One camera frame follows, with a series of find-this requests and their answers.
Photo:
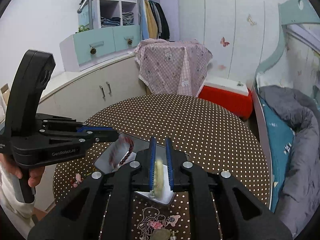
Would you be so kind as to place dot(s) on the folded light jeans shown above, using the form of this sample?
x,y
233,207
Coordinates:
x,y
128,18

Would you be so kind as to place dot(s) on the pale jade bangle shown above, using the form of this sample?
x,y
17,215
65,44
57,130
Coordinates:
x,y
158,177

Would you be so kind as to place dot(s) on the pink flower hair clip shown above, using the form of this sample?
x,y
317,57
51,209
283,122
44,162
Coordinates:
x,y
77,178

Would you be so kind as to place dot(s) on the pine cone drawer ornament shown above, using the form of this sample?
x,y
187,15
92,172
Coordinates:
x,y
130,41
93,51

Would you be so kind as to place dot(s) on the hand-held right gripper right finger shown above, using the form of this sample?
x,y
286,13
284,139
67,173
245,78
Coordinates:
x,y
169,165

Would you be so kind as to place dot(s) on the person's left hand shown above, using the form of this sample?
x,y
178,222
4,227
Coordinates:
x,y
36,177

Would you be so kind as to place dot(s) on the green ornament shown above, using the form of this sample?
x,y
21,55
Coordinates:
x,y
82,28

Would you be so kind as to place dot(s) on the light blue hanging garment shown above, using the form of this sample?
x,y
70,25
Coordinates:
x,y
143,20

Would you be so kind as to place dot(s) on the yellow hanging garment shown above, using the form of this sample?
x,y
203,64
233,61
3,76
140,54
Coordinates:
x,y
151,20

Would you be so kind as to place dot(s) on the pale green pendant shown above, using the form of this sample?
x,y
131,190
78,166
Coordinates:
x,y
160,235

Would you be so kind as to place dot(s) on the orange butterfly sticker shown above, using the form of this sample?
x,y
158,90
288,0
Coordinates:
x,y
224,41

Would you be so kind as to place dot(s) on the red storage box white lid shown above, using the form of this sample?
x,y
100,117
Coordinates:
x,y
225,102

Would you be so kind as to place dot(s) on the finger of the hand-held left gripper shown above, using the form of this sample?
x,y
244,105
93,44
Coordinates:
x,y
87,128
105,136

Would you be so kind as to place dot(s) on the grey square box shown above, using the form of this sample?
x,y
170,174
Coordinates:
x,y
142,143

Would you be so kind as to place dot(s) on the brown polka dot tablecloth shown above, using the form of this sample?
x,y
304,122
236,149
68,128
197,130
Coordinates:
x,y
187,120

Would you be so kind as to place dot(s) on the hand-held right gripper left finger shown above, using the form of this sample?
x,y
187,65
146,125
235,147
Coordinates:
x,y
152,165

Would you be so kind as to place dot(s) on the beige curved cabinet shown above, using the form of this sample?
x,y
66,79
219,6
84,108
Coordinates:
x,y
82,90

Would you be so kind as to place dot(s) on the metal pole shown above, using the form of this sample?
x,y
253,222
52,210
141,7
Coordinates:
x,y
87,1

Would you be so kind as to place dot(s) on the pink butterfly sticker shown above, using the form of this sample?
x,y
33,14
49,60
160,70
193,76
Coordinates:
x,y
221,67

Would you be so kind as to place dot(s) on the teal drawer unit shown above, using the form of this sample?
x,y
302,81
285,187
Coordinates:
x,y
82,45

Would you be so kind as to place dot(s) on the teal and white bed frame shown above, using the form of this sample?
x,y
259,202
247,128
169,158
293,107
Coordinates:
x,y
295,12

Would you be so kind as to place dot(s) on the white wardrobe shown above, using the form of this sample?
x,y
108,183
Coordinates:
x,y
217,17

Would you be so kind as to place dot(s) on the pink bear print cloth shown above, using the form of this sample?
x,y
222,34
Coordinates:
x,y
170,65

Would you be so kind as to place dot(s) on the person's left forearm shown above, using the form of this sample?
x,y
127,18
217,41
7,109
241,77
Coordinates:
x,y
12,200

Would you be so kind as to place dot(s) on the teal bed sheet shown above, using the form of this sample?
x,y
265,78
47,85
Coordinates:
x,y
277,140

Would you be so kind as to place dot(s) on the yellow butterfly sticker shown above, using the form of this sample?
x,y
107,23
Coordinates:
x,y
251,20

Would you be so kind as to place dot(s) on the folded jeans stack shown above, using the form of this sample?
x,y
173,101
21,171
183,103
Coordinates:
x,y
110,22

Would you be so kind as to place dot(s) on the grey quilt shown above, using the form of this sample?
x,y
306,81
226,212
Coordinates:
x,y
300,130

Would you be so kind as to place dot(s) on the white cubby shelf unit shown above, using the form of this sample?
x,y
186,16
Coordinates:
x,y
117,3

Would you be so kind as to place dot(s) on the black hanging garment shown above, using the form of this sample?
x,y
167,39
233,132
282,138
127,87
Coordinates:
x,y
163,21

